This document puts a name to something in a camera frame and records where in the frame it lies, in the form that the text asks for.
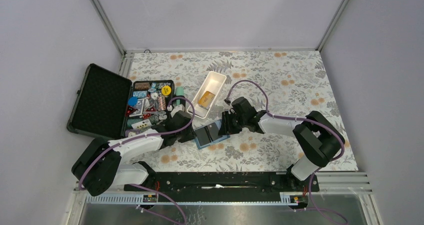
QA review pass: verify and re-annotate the floral patterned table mat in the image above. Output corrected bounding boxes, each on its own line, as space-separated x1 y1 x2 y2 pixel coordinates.
128 51 347 172

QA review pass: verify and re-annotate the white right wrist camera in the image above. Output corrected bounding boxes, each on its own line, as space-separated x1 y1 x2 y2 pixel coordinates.
224 98 236 114

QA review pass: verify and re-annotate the mint green case handle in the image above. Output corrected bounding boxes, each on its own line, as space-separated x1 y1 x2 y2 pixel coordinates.
174 86 186 107

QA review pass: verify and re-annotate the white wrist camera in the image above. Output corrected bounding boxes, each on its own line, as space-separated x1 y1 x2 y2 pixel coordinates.
224 98 236 114
167 104 186 117

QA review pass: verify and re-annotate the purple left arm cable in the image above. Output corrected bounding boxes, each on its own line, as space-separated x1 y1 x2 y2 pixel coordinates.
77 95 196 224

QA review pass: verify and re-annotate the white rectangular plastic tray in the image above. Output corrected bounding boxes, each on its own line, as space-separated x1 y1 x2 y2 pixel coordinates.
186 71 227 119

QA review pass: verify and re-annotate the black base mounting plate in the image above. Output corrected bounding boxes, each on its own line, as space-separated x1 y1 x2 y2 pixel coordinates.
141 171 320 203

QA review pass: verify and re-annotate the gold credit card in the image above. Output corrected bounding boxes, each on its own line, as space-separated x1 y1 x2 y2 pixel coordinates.
197 91 216 109

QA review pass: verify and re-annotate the blue leather card holder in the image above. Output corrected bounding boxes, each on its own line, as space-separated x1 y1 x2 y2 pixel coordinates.
194 119 230 150

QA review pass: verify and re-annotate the black credit card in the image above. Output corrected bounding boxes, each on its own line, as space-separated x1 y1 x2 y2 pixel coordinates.
206 122 222 142
195 127 210 147

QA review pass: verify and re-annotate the playing card deck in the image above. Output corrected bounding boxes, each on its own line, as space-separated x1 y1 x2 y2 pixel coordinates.
131 119 152 129

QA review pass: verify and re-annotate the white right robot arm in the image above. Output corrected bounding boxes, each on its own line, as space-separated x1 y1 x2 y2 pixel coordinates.
218 97 345 191

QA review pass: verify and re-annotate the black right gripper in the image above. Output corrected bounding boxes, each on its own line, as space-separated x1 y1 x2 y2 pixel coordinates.
218 110 247 136

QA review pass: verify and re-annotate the yellow round poker chip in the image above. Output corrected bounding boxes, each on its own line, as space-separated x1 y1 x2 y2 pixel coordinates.
161 85 172 96

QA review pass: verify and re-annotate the black open carrying case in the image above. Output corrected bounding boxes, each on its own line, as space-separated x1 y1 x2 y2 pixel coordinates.
66 63 176 145

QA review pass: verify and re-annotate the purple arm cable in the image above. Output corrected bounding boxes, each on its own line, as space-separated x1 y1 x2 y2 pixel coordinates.
224 80 349 224
77 95 196 224

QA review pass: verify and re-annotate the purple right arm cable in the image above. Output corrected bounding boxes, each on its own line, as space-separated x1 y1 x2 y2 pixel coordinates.
224 80 349 224

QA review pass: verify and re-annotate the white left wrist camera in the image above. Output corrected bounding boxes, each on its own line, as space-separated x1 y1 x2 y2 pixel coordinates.
167 104 186 117

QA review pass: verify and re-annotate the blue round poker chip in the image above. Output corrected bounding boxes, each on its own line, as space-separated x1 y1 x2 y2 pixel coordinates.
127 96 138 107

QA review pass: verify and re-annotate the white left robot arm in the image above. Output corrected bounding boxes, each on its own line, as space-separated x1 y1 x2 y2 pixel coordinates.
71 111 195 196

